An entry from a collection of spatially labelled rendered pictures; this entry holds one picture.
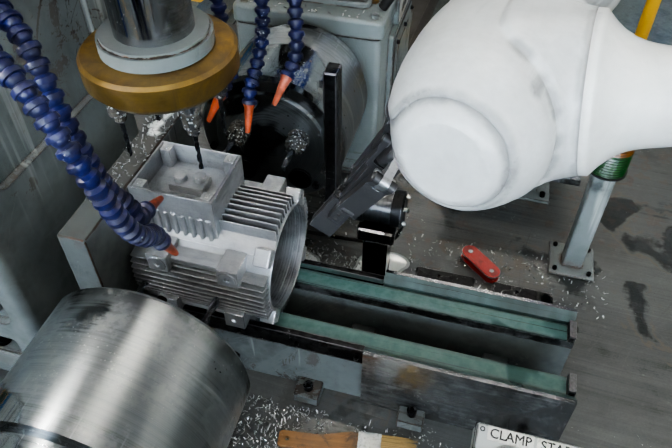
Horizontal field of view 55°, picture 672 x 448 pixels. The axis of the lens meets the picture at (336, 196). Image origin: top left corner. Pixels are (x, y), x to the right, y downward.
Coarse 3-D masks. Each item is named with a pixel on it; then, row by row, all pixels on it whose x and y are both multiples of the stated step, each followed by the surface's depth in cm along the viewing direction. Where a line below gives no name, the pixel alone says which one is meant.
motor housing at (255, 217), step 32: (256, 192) 89; (224, 224) 86; (256, 224) 85; (288, 224) 99; (192, 256) 86; (288, 256) 100; (160, 288) 90; (192, 288) 88; (224, 288) 86; (256, 288) 84; (288, 288) 98
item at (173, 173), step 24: (168, 144) 90; (144, 168) 87; (168, 168) 91; (192, 168) 91; (216, 168) 91; (240, 168) 89; (144, 192) 84; (168, 192) 87; (192, 192) 87; (216, 192) 83; (168, 216) 86; (192, 216) 84; (216, 216) 84
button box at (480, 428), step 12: (480, 432) 67; (492, 432) 67; (504, 432) 67; (516, 432) 67; (480, 444) 66; (492, 444) 66; (504, 444) 66; (516, 444) 66; (528, 444) 66; (540, 444) 66; (552, 444) 66; (564, 444) 66
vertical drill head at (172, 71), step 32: (128, 0) 65; (160, 0) 65; (96, 32) 71; (128, 32) 67; (160, 32) 68; (192, 32) 71; (224, 32) 75; (96, 64) 70; (128, 64) 68; (160, 64) 68; (192, 64) 70; (224, 64) 71; (96, 96) 70; (128, 96) 67; (160, 96) 67; (192, 96) 69; (224, 96) 81; (192, 128) 74; (224, 128) 84
